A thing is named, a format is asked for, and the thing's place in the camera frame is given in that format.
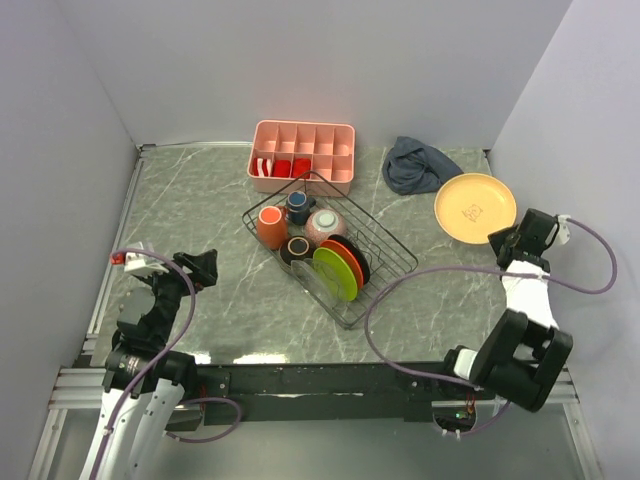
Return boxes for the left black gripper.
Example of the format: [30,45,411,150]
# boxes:
[137,247,216,343]

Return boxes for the tan wooden plate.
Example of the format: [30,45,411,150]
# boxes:
[434,173,517,245]

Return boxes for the clear glass plate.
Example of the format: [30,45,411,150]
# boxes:
[304,259,338,308]
[290,260,322,294]

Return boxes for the orange plate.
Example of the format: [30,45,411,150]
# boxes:
[320,238,364,289]

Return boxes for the lime green plate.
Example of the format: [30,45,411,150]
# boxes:
[312,247,359,302]

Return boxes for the black plate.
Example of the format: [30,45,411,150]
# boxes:
[329,234,371,285]

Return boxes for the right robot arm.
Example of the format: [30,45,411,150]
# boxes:
[437,209,573,412]

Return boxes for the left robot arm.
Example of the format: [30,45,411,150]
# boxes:
[80,243,218,479]

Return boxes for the orange mug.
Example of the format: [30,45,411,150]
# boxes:
[256,206,288,250]

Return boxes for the black bowl gold rim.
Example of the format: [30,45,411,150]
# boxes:
[279,236,315,266]

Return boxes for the dark blue cup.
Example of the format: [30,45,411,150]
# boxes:
[286,191,316,226]

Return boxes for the red white striped roll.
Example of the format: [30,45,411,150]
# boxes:
[253,157,274,178]

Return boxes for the grey crumpled cloth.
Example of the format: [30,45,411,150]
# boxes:
[382,136,463,195]

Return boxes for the pink patterned bowl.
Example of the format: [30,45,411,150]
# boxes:
[304,208,347,247]

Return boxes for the red roll middle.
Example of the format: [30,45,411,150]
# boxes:
[272,159,292,178]

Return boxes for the pink compartment organizer box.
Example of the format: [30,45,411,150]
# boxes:
[247,120,356,196]

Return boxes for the red roll right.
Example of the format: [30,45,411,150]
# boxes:
[291,158,311,179]

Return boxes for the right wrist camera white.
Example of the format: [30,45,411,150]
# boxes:
[552,214,571,245]

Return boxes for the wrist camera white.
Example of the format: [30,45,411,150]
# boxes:
[110,252,169,278]
[552,214,571,245]

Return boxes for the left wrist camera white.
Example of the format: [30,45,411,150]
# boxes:
[110,252,169,278]

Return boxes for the black wire dish rack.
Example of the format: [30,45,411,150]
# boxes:
[242,171,418,329]

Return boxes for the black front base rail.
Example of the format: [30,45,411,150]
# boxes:
[196,363,494,422]

